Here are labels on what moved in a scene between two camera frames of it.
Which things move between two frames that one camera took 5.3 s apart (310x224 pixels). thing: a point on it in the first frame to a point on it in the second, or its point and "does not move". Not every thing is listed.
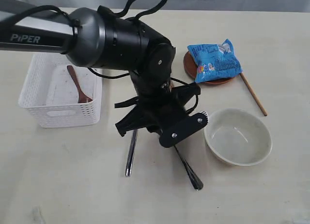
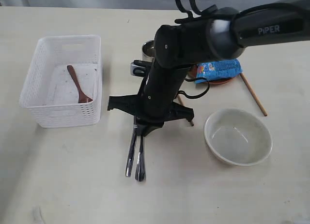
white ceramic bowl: (238, 136) does not move
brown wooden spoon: (82, 97) does not move
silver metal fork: (196, 181) to (140, 175)
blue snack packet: (214, 61) does not move
